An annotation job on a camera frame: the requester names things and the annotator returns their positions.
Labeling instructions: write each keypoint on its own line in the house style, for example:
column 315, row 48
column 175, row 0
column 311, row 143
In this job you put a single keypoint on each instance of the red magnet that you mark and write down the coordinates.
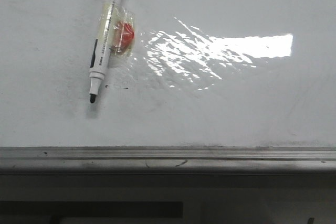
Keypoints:
column 123, row 33

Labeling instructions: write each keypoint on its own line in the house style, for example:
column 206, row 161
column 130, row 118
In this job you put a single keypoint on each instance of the white black whiteboard marker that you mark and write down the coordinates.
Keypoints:
column 102, row 47

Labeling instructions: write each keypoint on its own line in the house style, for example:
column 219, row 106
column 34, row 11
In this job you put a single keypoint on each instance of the white whiteboard with aluminium frame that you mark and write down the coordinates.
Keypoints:
column 210, row 86

